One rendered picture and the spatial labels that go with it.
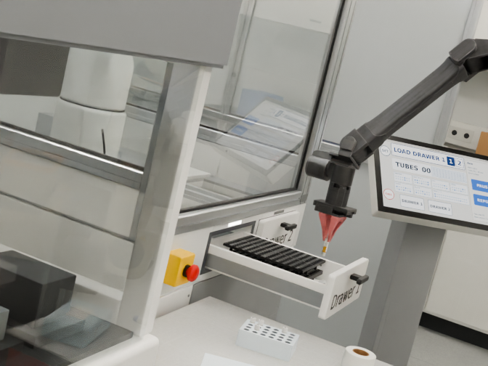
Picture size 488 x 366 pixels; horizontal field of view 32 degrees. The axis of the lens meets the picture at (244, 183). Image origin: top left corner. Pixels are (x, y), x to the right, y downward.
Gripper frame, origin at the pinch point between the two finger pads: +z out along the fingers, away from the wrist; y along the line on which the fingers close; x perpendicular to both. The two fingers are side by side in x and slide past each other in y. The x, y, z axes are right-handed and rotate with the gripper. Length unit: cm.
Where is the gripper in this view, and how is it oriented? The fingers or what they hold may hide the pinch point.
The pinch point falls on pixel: (327, 238)
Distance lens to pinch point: 222.1
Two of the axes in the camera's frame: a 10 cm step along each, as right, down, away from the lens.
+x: 4.3, -0.1, 9.0
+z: -2.3, 9.7, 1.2
